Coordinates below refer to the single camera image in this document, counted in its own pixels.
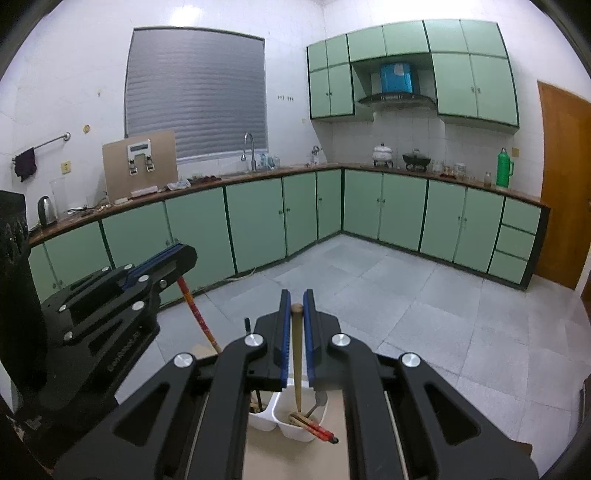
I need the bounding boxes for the white two-compartment utensil holder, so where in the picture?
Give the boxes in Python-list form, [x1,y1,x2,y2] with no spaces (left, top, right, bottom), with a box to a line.
[248,376,331,442]

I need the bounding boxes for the dark towel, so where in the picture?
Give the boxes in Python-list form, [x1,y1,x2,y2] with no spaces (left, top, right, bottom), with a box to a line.
[14,148,38,182]

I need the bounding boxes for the blue box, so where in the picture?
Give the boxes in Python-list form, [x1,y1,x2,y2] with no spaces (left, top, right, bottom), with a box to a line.
[379,62,413,94]

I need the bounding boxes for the black wok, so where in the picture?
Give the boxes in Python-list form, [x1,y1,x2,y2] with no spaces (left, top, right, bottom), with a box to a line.
[403,150,431,172]

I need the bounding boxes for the green wall cabinet unit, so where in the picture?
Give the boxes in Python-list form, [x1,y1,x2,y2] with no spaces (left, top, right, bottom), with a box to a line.
[307,18,520,134]

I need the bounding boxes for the tall black object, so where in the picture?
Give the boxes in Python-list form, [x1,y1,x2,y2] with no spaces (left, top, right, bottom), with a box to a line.
[0,191,47,393]

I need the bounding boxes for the metal towel rail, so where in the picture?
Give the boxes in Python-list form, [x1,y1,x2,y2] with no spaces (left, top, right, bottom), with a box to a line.
[11,132,71,162]

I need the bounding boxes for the green drawer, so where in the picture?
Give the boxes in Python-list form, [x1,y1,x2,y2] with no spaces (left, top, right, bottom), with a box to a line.
[495,224,536,258]
[503,198,542,234]
[488,253,529,284]

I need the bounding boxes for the red and yellow chopstick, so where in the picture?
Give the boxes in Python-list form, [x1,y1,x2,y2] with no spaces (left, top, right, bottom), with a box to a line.
[177,276,222,355]
[307,422,340,445]

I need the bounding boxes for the green thermos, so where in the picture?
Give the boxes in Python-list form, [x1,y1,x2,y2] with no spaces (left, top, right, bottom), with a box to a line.
[496,148,514,189]

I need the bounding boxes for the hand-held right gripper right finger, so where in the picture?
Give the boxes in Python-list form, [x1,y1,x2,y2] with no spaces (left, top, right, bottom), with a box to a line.
[302,289,539,480]

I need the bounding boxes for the electric kettle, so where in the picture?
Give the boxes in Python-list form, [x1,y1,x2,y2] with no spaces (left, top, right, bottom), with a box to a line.
[37,196,58,227]

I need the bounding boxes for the range hood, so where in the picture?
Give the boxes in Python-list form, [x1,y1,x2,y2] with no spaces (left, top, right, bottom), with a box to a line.
[358,92,437,112]

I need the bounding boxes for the white bracket device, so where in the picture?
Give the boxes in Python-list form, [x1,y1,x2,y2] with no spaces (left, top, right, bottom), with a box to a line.
[126,139,155,176]

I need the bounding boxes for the wooden door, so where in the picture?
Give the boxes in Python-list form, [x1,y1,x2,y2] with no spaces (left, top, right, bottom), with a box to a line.
[536,80,591,291]

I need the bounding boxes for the green base cabinet run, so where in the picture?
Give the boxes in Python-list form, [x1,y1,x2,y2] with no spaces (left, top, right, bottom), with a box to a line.
[28,164,551,319]

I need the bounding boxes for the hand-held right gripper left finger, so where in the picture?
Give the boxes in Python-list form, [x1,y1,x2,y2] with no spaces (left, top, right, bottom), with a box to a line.
[55,289,293,480]

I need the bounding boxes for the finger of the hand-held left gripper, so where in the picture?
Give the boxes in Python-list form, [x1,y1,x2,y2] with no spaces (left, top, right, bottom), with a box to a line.
[42,244,184,308]
[60,246,198,347]

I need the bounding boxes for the clear plastic pitcher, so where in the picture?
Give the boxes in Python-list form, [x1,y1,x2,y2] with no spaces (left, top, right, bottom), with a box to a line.
[50,178,70,213]

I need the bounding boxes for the metal faucet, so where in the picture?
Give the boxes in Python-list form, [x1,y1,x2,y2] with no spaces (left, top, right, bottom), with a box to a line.
[242,133,257,172]

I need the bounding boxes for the brown wooden board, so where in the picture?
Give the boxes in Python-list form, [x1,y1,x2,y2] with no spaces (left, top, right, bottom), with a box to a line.
[102,130,178,201]

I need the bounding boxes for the metal spoon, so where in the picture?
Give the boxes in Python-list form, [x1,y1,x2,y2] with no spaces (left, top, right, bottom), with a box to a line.
[305,390,328,416]

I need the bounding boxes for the grey window blind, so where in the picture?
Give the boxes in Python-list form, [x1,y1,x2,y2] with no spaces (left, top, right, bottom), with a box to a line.
[124,28,269,162]

